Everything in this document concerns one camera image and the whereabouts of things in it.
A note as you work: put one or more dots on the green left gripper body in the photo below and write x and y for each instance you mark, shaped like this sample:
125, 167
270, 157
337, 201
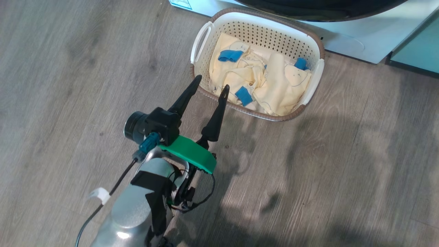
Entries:
192, 152

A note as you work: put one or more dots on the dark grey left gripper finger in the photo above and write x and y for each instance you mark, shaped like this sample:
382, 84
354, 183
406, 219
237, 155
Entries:
183, 99
216, 120

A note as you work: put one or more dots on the pale yellow baby garment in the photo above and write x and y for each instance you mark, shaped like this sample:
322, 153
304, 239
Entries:
284, 87
236, 73

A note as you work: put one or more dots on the black round washing machine door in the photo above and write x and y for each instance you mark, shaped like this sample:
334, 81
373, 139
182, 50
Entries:
319, 8

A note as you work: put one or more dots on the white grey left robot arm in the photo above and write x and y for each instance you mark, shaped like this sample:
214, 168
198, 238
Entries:
137, 209

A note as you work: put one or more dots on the white perforated laundry basket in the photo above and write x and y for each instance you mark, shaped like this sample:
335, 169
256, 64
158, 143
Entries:
264, 31

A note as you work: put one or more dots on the white washing machine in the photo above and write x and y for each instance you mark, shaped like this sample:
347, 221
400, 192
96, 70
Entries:
353, 37

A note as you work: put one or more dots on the blue white energy label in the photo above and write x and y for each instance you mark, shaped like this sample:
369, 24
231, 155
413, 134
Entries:
181, 3

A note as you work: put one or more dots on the mint green cabinet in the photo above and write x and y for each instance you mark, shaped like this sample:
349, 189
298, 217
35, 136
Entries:
420, 48

